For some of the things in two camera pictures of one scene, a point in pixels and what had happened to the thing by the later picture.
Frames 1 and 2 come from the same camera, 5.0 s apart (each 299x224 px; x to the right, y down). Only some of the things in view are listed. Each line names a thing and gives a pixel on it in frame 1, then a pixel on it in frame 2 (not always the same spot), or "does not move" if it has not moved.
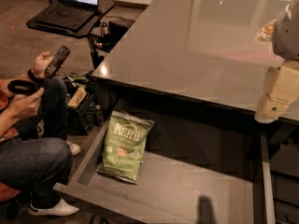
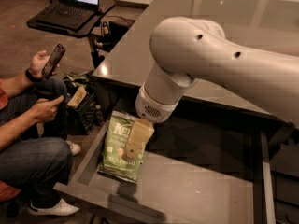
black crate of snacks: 84,112 does not move
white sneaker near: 63,208 does not move
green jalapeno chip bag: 122,147 does not move
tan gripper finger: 269,109 → 140,132
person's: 21,105 → 45,110
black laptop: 74,7 does not move
